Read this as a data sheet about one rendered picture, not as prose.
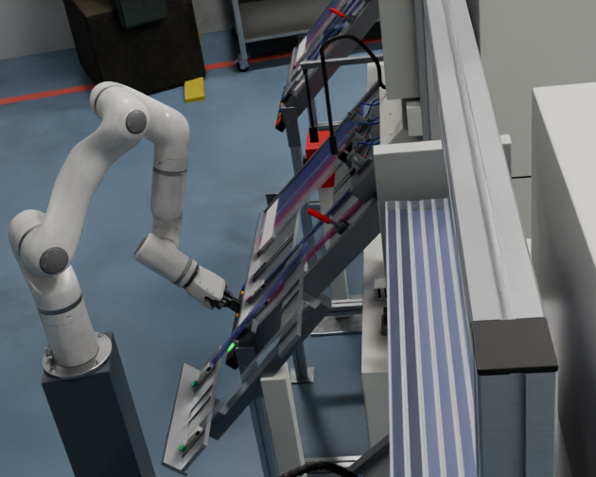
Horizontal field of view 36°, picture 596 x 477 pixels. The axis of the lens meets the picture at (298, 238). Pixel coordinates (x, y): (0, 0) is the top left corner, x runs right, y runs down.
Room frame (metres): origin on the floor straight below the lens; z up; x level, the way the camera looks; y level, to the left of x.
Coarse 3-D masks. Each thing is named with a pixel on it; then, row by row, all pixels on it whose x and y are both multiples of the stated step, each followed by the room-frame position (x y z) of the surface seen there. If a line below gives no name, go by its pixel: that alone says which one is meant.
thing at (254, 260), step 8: (256, 232) 2.45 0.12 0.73; (256, 240) 2.40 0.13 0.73; (256, 248) 2.36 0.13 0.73; (256, 256) 2.32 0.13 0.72; (256, 264) 2.29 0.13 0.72; (248, 272) 2.24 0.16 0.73; (248, 280) 2.19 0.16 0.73; (248, 288) 2.16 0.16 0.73; (248, 296) 2.12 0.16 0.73; (248, 304) 2.09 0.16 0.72; (240, 312) 2.04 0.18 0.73; (240, 320) 2.01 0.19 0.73
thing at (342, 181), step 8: (376, 96) 2.47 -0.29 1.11; (344, 168) 2.24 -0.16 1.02; (336, 176) 2.26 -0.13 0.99; (344, 176) 2.19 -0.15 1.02; (336, 184) 2.21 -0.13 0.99; (344, 184) 2.15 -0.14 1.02; (336, 192) 2.16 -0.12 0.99; (344, 192) 2.10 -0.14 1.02; (336, 200) 2.12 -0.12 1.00; (352, 200) 2.01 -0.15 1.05; (344, 208) 2.02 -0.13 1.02; (360, 208) 1.92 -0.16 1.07; (336, 216) 2.03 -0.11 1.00; (352, 216) 1.93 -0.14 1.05; (336, 232) 1.94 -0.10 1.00
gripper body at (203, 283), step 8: (200, 272) 2.13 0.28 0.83; (208, 272) 2.15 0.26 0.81; (192, 280) 2.09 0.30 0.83; (200, 280) 2.10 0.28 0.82; (208, 280) 2.12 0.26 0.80; (216, 280) 2.14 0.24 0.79; (184, 288) 2.10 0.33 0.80; (192, 288) 2.08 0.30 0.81; (200, 288) 2.08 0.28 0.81; (208, 288) 2.09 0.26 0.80; (216, 288) 2.10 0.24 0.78; (224, 288) 2.14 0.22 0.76; (192, 296) 2.08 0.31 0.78; (200, 296) 2.08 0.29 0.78; (208, 296) 2.07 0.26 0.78; (216, 296) 2.07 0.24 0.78; (208, 304) 2.07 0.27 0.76
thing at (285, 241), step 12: (288, 228) 2.29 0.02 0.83; (276, 240) 2.29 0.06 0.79; (288, 240) 2.21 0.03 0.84; (264, 252) 2.32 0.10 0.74; (276, 252) 2.21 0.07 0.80; (288, 252) 2.14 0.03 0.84; (264, 264) 2.22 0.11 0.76; (276, 264) 2.15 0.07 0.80; (264, 276) 2.16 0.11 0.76; (276, 276) 2.07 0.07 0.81; (264, 288) 2.09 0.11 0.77; (252, 300) 2.09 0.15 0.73; (276, 300) 1.94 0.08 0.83; (264, 312) 1.95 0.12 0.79
